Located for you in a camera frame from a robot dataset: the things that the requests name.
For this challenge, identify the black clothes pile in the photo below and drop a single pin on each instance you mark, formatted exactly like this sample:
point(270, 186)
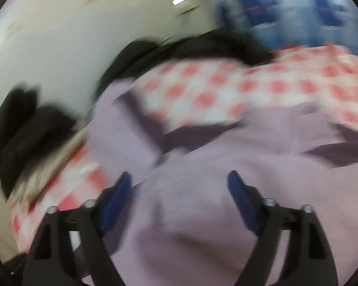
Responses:
point(24, 131)

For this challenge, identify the red checkered bed sheet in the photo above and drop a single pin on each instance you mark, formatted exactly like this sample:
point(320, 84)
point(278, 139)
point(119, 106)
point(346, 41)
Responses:
point(214, 92)

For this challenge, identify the lilac garment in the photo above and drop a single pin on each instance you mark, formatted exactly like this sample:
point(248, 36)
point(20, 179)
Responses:
point(197, 214)

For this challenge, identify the black fuzzy garment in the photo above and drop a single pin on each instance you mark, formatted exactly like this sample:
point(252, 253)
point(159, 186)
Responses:
point(197, 49)

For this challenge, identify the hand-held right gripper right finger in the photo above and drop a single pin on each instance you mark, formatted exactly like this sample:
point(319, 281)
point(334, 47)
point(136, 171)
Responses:
point(243, 202)

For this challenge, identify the white fluffy cloth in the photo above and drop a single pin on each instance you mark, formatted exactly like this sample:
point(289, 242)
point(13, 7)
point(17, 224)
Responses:
point(32, 183)

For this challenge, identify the white wall switch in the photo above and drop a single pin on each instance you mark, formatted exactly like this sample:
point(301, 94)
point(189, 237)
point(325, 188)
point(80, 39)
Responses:
point(179, 0)

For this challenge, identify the blue whale print curtain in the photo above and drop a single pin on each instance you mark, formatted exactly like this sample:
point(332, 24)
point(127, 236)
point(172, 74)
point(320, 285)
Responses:
point(286, 12)

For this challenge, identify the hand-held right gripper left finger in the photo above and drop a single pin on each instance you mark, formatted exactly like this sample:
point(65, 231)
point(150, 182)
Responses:
point(117, 202)

